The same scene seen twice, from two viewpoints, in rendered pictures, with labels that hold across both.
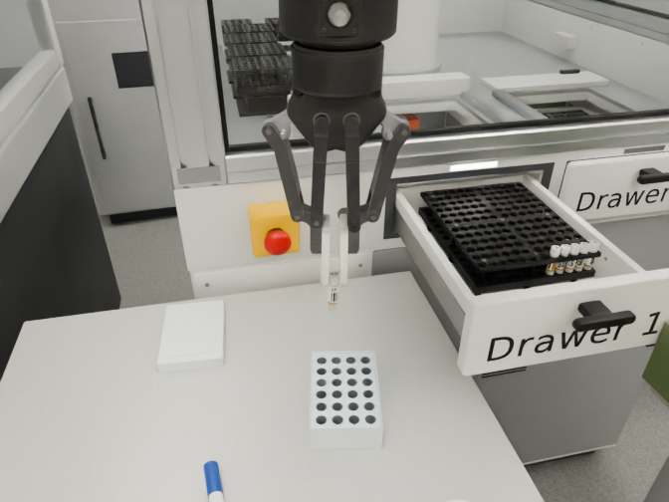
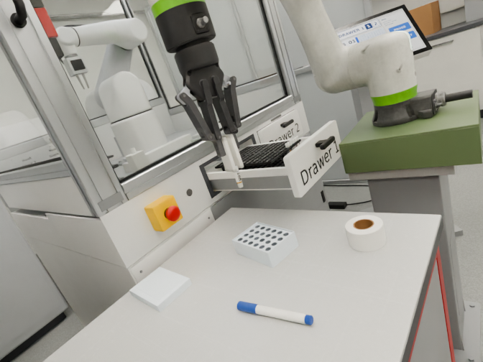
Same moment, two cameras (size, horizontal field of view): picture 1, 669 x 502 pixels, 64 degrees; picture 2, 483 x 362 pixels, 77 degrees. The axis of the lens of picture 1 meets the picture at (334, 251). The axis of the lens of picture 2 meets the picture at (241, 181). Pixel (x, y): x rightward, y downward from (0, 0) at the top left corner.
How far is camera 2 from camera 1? 36 cm
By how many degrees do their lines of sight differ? 33
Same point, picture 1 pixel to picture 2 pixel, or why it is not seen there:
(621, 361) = not seen: hidden behind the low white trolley
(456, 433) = (316, 223)
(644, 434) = not seen: hidden behind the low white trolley
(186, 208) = (111, 225)
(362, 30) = (210, 29)
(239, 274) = (155, 254)
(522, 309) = (302, 153)
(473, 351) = (297, 182)
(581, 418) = not seen: hidden behind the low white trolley
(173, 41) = (70, 128)
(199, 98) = (95, 155)
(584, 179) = (267, 135)
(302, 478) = (283, 276)
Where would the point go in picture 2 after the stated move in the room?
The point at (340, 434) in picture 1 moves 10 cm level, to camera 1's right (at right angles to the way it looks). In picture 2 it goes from (281, 248) to (310, 223)
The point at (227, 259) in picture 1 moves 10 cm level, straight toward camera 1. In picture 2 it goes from (145, 248) to (169, 252)
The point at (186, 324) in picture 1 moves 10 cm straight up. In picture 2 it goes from (152, 285) to (132, 248)
